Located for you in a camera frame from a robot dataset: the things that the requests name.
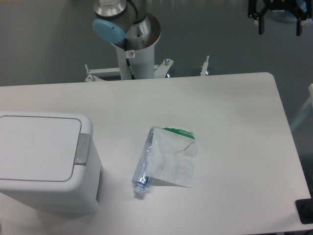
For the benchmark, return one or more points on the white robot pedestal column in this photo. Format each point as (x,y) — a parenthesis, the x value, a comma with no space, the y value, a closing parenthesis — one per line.
(136,64)

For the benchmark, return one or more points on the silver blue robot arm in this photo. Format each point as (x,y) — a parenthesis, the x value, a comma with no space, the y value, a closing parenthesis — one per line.
(127,24)

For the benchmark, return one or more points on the grey trash can push button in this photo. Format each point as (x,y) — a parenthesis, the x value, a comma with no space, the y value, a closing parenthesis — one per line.
(82,149)

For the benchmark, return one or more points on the white pedestal base frame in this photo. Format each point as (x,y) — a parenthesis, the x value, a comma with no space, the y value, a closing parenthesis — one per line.
(98,75)

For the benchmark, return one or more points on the crushed clear plastic bottle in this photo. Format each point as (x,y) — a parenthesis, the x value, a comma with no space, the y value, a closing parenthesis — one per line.
(141,181)

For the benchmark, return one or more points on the white trash can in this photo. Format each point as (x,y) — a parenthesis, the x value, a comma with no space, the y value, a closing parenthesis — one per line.
(37,152)

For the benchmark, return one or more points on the black device at table edge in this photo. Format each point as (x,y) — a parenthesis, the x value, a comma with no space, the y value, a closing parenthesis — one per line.
(305,210)

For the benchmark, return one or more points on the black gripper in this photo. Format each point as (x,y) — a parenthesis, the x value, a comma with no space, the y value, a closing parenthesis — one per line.
(300,9)

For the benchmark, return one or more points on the silver green foil bag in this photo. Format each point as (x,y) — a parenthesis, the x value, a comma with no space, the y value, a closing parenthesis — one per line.
(172,157)

